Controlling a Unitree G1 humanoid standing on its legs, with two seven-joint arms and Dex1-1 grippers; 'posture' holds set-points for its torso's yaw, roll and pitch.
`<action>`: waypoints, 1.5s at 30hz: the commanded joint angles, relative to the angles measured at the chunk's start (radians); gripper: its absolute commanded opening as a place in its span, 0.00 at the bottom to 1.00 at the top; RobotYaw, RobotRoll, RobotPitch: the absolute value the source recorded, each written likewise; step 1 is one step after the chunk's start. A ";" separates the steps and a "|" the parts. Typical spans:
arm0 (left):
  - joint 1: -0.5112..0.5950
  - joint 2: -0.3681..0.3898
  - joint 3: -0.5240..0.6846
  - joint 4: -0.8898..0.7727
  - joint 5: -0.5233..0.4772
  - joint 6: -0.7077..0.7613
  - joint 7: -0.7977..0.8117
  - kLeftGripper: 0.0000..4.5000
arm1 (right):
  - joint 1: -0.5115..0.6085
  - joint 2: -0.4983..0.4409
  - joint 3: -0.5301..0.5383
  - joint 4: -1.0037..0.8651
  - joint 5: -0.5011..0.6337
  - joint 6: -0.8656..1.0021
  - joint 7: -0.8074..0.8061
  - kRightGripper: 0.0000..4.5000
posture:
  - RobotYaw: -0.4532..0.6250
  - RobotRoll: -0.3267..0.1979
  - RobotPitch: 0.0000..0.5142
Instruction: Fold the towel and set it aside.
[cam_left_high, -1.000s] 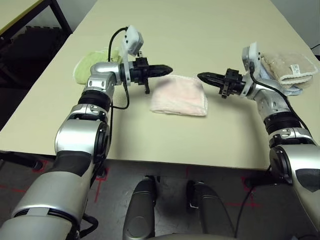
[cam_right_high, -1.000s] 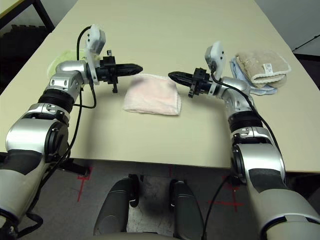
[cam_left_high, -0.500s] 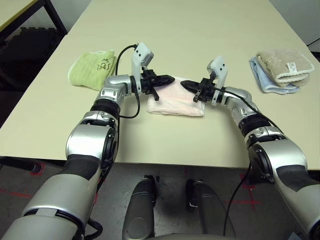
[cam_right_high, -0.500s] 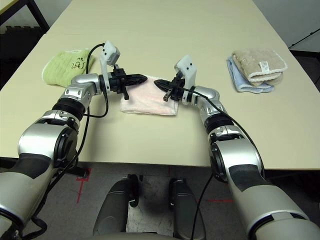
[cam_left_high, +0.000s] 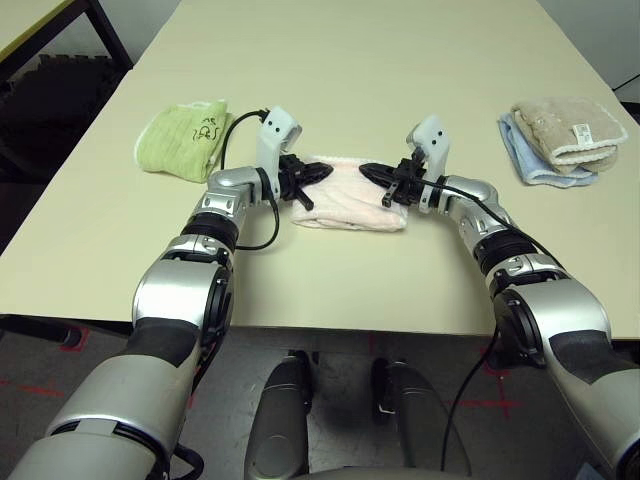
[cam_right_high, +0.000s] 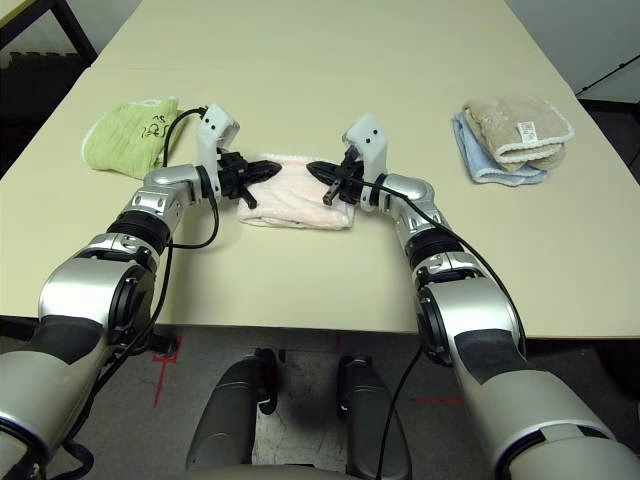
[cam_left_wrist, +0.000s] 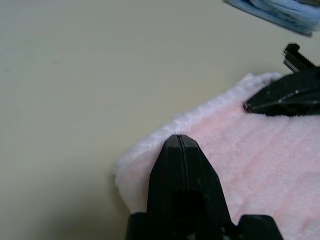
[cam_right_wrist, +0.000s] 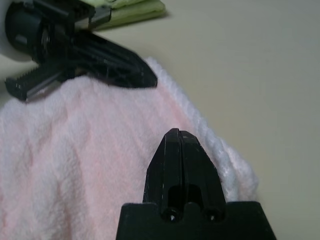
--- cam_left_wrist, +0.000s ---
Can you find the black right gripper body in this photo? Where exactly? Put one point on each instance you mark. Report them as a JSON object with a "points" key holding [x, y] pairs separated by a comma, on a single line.
{"points": [[297, 58]]}

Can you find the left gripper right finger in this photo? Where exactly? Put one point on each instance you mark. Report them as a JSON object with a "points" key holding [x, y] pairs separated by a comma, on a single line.
{"points": [[200, 180]]}

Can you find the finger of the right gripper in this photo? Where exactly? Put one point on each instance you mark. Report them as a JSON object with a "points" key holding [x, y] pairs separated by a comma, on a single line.
{"points": [[287, 107], [287, 86]]}

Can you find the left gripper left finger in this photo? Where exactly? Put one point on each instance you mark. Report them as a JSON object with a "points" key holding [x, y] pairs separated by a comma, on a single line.
{"points": [[167, 180]]}

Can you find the pink fluffy towel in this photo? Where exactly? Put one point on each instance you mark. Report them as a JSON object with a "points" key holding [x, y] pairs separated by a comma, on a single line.
{"points": [[250, 162]]}

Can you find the light blue folded towel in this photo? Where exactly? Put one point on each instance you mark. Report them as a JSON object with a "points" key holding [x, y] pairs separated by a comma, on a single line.
{"points": [[275, 12]]}

